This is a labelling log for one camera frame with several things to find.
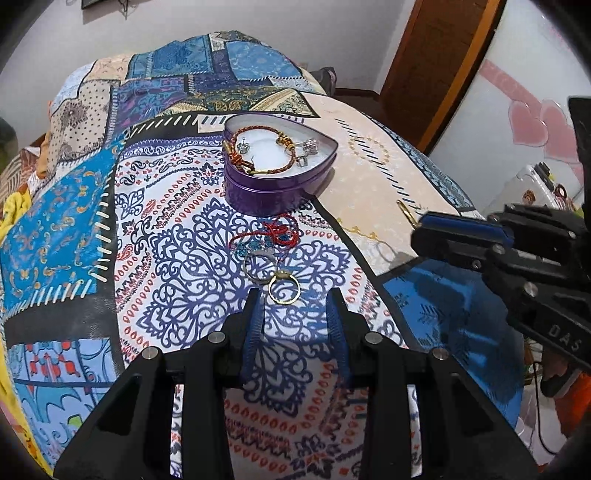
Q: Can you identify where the purple bag on floor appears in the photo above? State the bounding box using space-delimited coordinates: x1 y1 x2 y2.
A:
311 67 338 97

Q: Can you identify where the brown wooden door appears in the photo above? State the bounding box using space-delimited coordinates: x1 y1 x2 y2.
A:
379 0 506 153

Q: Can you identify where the gold ring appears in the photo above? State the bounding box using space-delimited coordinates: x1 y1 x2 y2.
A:
266 270 303 306

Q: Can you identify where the purple heart-shaped tin box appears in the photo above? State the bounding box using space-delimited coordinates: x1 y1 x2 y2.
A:
222 113 339 217

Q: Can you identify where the patchwork patterned bedspread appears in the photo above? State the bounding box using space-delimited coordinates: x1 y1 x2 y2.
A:
1 31 523 479

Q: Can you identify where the yellow blanket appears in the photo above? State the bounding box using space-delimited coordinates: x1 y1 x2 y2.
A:
0 189 52 476

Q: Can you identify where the silver ring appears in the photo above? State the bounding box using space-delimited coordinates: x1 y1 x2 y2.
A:
240 248 281 286

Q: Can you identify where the red string bracelet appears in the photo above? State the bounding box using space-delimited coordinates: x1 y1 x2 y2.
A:
227 212 303 252

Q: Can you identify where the white suitcase with stickers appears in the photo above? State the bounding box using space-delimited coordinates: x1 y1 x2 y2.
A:
483 162 577 216

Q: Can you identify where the wall mounted black television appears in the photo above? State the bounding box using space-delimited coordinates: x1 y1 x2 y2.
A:
81 0 104 10

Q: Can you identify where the thin gold hoop earring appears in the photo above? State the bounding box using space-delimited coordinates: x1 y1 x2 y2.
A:
397 200 419 229

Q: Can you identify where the white wardrobe with pink hearts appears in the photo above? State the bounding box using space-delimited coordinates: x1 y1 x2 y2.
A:
430 1 590 214

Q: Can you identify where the red gold woven bracelet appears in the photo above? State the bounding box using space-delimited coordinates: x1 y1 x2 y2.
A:
222 125 299 177

